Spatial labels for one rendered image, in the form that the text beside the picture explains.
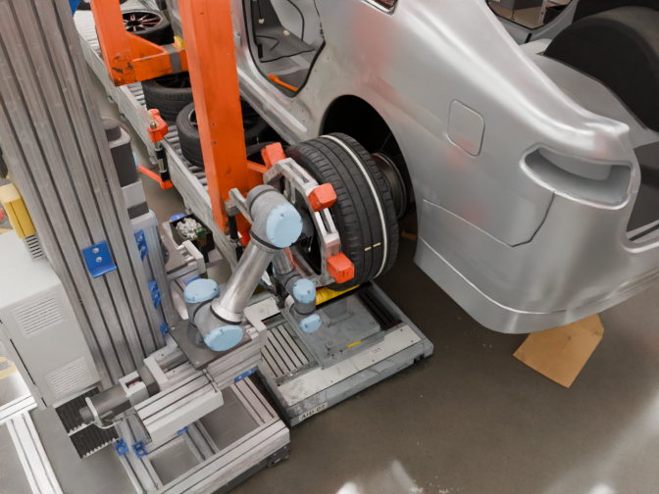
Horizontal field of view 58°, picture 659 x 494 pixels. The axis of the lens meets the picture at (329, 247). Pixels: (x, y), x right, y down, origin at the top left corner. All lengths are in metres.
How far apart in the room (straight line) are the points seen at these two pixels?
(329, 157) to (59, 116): 1.07
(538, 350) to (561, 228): 1.48
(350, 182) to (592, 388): 1.66
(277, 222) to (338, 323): 1.33
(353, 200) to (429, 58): 0.59
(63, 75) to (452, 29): 1.17
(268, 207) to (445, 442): 1.56
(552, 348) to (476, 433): 0.69
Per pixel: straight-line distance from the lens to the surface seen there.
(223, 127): 2.72
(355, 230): 2.29
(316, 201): 2.23
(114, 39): 4.53
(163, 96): 4.52
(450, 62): 2.03
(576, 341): 3.43
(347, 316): 2.99
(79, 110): 1.71
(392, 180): 2.66
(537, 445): 2.99
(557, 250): 1.98
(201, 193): 3.59
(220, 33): 2.55
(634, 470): 3.08
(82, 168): 1.78
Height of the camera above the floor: 2.44
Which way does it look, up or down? 41 degrees down
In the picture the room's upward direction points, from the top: straight up
